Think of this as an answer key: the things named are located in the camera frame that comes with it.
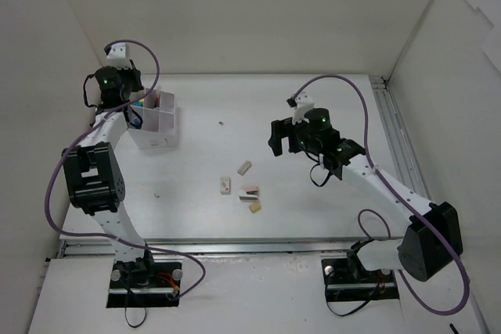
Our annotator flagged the white eraser red label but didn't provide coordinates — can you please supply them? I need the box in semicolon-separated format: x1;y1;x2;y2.
220;176;231;195

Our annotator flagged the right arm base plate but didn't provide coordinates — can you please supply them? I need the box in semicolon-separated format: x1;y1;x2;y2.
321;258;400;303

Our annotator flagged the beige long eraser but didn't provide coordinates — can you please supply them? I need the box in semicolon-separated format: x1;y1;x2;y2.
237;160;252;176

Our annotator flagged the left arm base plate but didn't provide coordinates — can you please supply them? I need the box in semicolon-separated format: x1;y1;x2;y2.
106;261;182;308

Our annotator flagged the white compartment organizer box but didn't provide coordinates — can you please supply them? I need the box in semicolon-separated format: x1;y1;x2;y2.
128;90;178;149

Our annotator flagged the small tan eraser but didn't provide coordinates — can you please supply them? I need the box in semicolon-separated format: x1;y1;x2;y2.
249;203;261;214

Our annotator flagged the aluminium rail front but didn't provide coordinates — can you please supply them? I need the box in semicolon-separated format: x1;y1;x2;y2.
56;236;362;258

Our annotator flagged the aluminium rail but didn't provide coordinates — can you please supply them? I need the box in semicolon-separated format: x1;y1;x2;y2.
369;76;429;199
56;236;362;258

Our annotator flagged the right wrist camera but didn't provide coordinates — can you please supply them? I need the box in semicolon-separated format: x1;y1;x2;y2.
287;92;314;125

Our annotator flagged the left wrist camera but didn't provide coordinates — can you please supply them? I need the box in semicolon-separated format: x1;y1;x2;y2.
104;42;132;70

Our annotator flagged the pink black eraser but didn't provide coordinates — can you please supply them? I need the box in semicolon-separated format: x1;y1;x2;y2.
238;186;260;202

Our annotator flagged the pink pen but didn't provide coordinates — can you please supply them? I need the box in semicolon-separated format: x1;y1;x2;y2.
150;88;161;109

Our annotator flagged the aluminium rail right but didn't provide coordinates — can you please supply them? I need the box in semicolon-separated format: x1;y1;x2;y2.
369;76;429;199

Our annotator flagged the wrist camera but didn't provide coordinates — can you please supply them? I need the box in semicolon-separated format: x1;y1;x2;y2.
104;42;132;70
287;92;314;125

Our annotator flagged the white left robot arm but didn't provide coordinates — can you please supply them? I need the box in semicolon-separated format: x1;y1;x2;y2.
63;58;157;287

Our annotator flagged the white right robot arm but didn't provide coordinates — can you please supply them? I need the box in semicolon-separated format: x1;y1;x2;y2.
269;108;463;282

